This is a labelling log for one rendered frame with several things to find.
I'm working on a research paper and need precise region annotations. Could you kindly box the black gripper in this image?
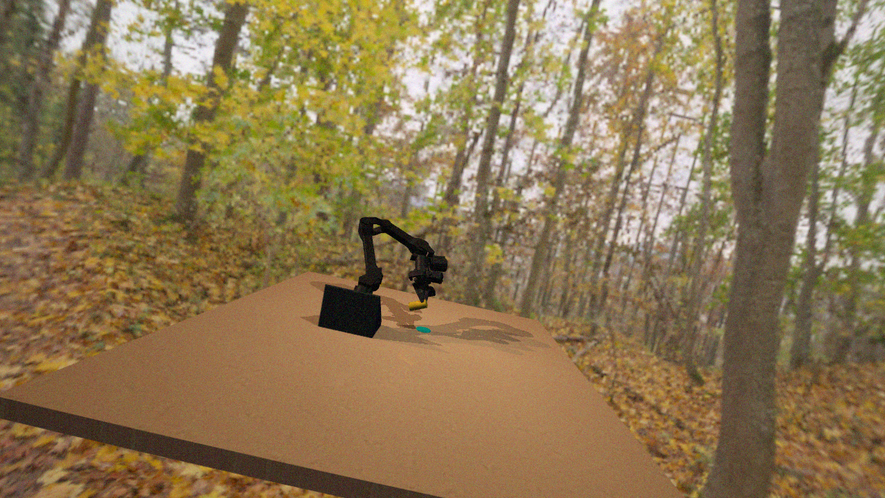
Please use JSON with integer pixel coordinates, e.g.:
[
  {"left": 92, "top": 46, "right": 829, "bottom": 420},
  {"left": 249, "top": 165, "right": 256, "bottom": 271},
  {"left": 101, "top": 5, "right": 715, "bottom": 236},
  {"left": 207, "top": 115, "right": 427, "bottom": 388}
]
[{"left": 409, "top": 265, "right": 436, "bottom": 302}]

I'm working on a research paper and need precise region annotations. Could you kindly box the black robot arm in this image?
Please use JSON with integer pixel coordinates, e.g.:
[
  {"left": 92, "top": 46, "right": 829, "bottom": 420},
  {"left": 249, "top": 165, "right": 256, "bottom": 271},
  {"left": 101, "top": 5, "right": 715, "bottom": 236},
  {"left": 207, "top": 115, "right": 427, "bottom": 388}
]
[{"left": 354, "top": 217, "right": 447, "bottom": 294}]

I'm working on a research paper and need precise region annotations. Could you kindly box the yellow cylinder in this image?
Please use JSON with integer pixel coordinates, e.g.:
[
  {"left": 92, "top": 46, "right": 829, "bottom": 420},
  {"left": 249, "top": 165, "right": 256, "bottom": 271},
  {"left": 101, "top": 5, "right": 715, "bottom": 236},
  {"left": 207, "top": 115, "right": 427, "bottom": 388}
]
[{"left": 409, "top": 299, "right": 428, "bottom": 311}]

